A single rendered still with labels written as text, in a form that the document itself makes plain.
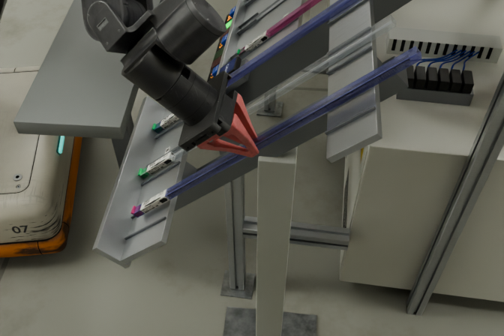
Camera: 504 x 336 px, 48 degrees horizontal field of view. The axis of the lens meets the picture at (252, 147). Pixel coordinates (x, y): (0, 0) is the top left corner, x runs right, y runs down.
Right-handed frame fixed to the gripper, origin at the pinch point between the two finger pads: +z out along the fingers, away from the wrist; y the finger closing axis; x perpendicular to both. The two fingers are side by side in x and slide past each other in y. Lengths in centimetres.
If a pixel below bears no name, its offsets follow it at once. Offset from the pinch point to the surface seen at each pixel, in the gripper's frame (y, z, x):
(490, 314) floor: 30, 111, 19
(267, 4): 56, 8, 12
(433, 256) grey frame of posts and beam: 27, 73, 14
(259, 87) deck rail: 31.8, 10.9, 13.6
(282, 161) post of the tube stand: 7.4, 10.4, 4.7
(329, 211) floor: 60, 79, 51
